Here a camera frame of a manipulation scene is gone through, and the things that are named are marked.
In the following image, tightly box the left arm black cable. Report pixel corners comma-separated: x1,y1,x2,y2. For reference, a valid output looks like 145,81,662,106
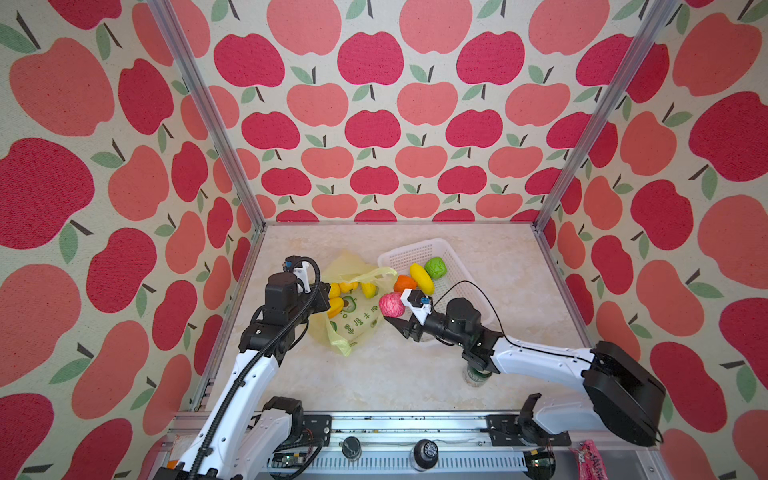
185,256,324,480

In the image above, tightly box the right aluminium corner post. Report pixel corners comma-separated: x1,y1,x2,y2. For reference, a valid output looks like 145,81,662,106
533,0,684,230

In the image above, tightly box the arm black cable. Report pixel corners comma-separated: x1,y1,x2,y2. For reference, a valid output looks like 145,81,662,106
185,256,324,480
433,280,664,445

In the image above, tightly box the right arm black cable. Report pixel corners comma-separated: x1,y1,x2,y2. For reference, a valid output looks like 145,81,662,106
433,280,664,445

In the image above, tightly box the white plastic basket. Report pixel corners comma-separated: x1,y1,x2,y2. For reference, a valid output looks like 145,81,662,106
377,238,497,327

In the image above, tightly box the yellow elongated toy fruit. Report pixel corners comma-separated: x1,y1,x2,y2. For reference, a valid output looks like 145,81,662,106
409,263,435,296

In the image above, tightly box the pink toy fruit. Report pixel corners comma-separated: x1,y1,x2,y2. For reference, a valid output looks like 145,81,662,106
379,292,406,318

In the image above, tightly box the green toy fruit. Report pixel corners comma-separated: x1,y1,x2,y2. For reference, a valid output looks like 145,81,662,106
423,257,448,280

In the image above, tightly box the yellow orange mango toy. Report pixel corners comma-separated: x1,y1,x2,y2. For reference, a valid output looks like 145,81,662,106
327,283,344,319

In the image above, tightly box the pink snack packet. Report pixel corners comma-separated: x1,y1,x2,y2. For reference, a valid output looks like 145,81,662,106
570,440,608,480

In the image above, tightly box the black round knob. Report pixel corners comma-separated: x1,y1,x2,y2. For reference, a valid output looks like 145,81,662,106
409,439,439,472

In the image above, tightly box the green drink can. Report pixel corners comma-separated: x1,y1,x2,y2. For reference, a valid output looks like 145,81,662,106
463,366,493,388

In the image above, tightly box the aluminium corner post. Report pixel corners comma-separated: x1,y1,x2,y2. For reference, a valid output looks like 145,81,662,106
146,0,267,232
533,0,684,230

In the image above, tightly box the yellow plastic bag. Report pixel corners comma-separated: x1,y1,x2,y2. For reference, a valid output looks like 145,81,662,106
309,251,398,357

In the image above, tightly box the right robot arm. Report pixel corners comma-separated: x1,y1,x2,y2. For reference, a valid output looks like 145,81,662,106
386,290,666,447

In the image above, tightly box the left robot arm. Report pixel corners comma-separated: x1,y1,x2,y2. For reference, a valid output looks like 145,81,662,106
154,256,330,479

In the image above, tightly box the small grey knob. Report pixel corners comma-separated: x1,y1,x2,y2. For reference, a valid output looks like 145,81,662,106
340,436,362,462

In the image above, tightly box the left aluminium corner post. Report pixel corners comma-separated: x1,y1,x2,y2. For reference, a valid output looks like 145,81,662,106
146,0,267,232

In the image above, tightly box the orange toy fruit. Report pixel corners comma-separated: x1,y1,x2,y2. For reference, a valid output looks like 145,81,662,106
393,275,419,294

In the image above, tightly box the small yellow toy fruit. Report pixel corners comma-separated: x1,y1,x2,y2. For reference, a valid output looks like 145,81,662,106
338,282,359,294

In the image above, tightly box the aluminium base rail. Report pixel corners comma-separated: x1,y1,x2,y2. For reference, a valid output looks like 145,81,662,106
152,410,661,480

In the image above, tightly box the yellow banana toy fruit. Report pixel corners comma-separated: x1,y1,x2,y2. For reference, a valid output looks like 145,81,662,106
361,283,378,299

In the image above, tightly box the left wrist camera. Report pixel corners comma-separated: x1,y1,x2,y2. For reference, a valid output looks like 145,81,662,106
283,255,314,293

